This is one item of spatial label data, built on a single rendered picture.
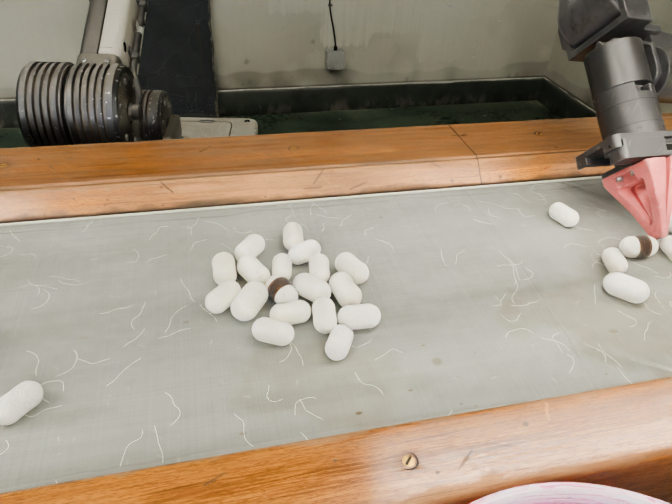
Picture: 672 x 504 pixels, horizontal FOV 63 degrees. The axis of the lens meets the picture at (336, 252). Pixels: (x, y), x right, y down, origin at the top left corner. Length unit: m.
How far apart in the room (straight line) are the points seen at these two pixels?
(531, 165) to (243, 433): 0.47
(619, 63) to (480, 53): 2.25
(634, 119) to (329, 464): 0.45
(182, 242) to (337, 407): 0.23
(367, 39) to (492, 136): 1.95
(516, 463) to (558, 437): 0.04
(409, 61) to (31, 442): 2.49
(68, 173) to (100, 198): 0.05
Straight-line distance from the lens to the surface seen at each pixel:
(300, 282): 0.46
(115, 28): 0.88
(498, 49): 2.92
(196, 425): 0.39
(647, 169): 0.61
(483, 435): 0.37
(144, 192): 0.59
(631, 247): 0.59
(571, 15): 0.69
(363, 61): 2.66
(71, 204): 0.60
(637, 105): 0.63
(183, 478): 0.34
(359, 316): 0.43
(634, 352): 0.50
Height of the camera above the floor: 1.06
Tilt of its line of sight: 37 degrees down
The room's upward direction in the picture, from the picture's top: 4 degrees clockwise
